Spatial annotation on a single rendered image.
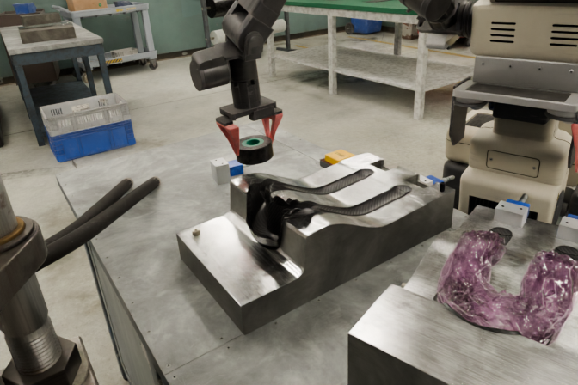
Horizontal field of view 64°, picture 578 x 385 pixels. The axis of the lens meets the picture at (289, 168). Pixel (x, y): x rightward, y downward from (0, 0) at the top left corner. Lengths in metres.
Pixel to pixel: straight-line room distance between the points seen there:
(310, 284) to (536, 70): 0.69
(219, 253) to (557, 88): 0.79
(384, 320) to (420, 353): 0.06
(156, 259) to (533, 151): 0.89
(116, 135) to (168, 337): 3.21
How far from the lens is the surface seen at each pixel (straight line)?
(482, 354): 0.61
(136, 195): 1.10
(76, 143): 3.88
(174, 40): 7.44
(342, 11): 4.54
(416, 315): 0.64
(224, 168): 1.21
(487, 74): 1.19
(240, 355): 0.75
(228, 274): 0.79
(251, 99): 0.92
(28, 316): 0.72
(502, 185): 1.25
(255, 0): 0.85
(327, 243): 0.78
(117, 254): 1.02
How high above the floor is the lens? 1.34
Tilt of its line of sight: 25 degrees down
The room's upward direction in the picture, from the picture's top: 3 degrees counter-clockwise
